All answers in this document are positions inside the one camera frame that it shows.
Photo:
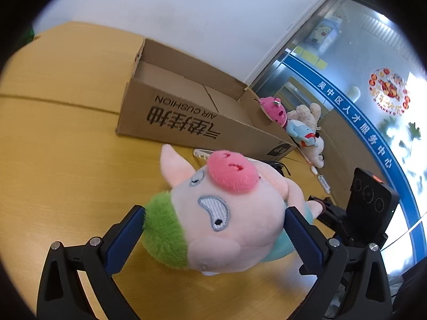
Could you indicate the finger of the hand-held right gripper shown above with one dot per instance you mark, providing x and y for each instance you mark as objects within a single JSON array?
[
  {"x": 323, "y": 200},
  {"x": 333, "y": 220}
]

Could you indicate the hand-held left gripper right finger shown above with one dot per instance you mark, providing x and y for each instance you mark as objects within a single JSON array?
[{"x": 302, "y": 238}]

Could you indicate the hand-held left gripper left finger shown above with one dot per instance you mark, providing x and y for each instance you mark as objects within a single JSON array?
[{"x": 121, "y": 243}]

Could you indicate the pink pig plush toy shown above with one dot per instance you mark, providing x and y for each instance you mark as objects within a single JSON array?
[{"x": 227, "y": 213}]

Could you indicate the clear white phone case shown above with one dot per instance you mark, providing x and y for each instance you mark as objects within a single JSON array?
[{"x": 202, "y": 153}]

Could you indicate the brown cardboard box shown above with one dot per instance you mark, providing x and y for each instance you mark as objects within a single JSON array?
[{"x": 186, "y": 120}]

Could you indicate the white pen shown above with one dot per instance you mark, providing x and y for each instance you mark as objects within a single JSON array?
[{"x": 321, "y": 180}]

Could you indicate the white dog plush toy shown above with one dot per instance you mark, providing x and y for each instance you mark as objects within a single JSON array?
[{"x": 315, "y": 151}]

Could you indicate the blue plush toy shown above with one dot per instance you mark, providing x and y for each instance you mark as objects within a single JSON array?
[{"x": 300, "y": 133}]

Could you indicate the blue window banner strip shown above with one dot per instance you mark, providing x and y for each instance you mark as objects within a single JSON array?
[{"x": 360, "y": 116}]

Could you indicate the beige bear plush toy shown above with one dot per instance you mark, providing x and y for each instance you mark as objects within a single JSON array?
[{"x": 305, "y": 113}]

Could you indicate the pink strawberry plush toy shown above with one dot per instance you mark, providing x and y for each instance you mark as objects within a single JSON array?
[{"x": 273, "y": 110}]

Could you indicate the round red window decal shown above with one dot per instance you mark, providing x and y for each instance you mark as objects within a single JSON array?
[{"x": 388, "y": 91}]

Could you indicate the row of yellow sticky notes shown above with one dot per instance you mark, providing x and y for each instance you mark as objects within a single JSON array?
[{"x": 312, "y": 56}]

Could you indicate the cartoon window poster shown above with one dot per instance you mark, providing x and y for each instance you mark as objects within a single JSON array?
[{"x": 322, "y": 31}]

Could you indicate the green board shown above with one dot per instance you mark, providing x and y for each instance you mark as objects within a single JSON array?
[{"x": 30, "y": 32}]

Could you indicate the metal door frame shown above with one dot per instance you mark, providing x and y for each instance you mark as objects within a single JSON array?
[{"x": 293, "y": 36}]

